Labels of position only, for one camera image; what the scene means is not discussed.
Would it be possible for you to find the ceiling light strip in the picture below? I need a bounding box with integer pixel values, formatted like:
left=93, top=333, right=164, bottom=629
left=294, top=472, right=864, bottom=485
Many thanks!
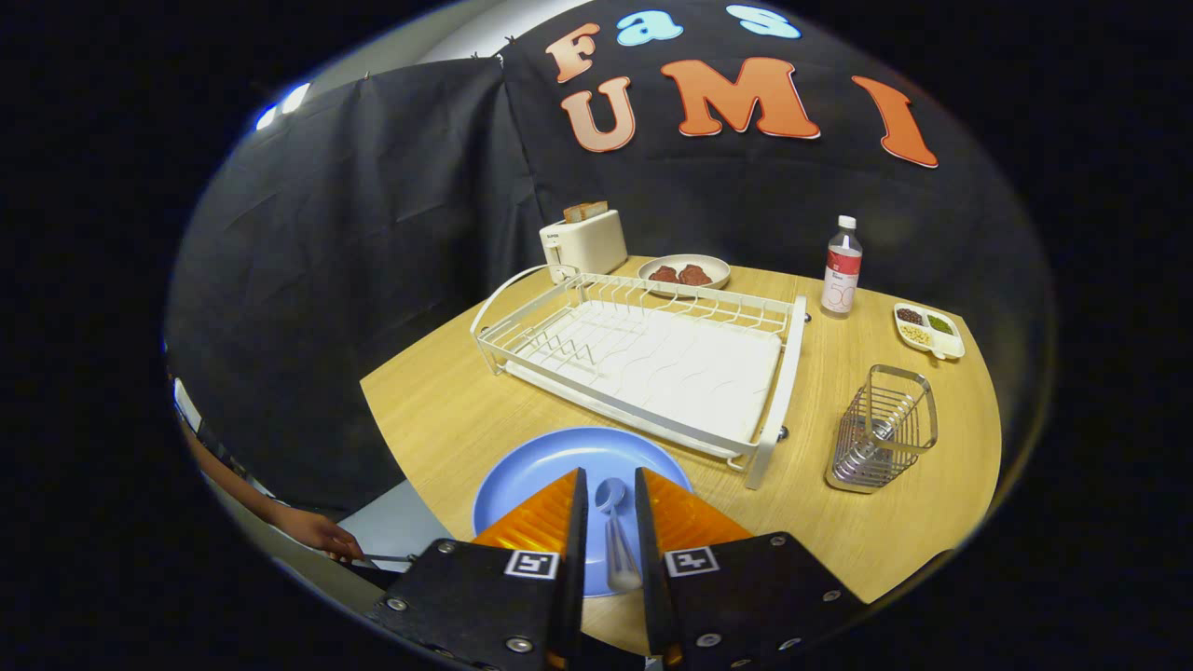
left=254, top=82, right=312, bottom=131

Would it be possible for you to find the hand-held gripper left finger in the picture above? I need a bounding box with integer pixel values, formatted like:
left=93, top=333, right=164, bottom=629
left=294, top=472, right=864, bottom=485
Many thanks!
left=365, top=467, right=590, bottom=671

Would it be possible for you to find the spoon with checkered handle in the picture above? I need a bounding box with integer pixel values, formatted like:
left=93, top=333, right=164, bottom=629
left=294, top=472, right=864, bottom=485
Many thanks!
left=595, top=477, right=644, bottom=594

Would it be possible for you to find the blue plate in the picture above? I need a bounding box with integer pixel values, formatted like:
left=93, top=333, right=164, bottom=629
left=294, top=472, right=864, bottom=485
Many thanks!
left=473, top=427, right=695, bottom=598

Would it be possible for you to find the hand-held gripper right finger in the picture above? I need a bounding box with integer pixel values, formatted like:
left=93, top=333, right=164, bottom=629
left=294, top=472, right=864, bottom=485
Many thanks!
left=634, top=467, right=868, bottom=671

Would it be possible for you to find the black backdrop cloth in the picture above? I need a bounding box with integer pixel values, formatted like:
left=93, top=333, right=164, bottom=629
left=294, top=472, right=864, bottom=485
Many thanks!
left=166, top=0, right=1059, bottom=523

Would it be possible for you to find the metal wire basket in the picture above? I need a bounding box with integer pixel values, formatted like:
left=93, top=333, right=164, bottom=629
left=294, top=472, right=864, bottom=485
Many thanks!
left=825, top=365, right=939, bottom=495

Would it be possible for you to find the white toaster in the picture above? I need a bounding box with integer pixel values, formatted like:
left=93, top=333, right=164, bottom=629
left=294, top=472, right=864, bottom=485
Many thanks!
left=540, top=209, right=629, bottom=283

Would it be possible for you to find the beige plate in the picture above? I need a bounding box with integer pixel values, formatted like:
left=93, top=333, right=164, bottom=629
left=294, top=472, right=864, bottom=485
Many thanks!
left=638, top=253, right=732, bottom=299

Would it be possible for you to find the clear bottle with red label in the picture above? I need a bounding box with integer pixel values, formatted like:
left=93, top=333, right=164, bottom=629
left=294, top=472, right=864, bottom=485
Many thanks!
left=821, top=215, right=864, bottom=321

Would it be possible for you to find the white wire dish rack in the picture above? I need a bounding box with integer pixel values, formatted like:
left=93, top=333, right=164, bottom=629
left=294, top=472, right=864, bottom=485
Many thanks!
left=470, top=264, right=808, bottom=491

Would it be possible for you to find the white divided dish with beans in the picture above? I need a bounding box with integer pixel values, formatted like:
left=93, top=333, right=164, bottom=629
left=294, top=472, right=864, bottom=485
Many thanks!
left=893, top=302, right=967, bottom=362

